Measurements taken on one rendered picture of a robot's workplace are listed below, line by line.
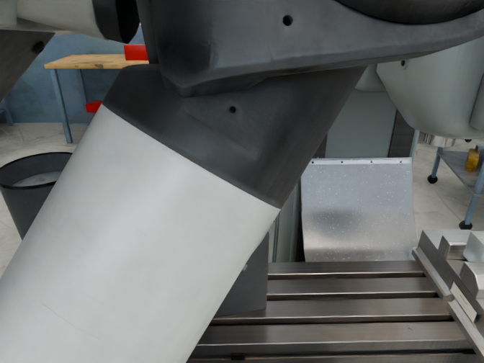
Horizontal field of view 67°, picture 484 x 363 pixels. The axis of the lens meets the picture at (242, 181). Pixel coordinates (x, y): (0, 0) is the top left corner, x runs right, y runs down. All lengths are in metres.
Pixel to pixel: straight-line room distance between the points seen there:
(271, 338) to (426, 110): 0.47
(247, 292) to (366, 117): 0.58
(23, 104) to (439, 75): 5.36
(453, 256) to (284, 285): 0.36
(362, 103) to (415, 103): 0.45
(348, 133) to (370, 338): 0.53
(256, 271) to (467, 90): 0.45
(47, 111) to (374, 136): 4.86
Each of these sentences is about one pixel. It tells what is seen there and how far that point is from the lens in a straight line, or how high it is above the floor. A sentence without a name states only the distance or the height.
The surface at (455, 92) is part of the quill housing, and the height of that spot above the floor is 1.39.
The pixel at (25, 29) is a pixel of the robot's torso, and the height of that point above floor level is 1.49.
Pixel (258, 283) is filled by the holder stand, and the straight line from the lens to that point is 0.73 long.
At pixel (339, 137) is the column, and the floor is 1.15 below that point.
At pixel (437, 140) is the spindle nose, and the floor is 1.29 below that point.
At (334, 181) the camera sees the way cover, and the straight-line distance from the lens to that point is 1.06.
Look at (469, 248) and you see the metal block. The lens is 0.88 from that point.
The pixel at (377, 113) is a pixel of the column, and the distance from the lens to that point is 1.06.
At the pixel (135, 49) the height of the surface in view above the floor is 1.00.
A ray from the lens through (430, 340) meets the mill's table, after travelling 0.81.
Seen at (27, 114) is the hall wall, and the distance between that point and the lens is 5.65.
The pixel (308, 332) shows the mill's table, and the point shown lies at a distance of 0.75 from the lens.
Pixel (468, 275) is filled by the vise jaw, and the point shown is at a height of 1.03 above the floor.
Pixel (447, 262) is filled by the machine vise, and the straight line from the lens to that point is 0.89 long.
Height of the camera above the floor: 1.50
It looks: 27 degrees down
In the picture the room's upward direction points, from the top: straight up
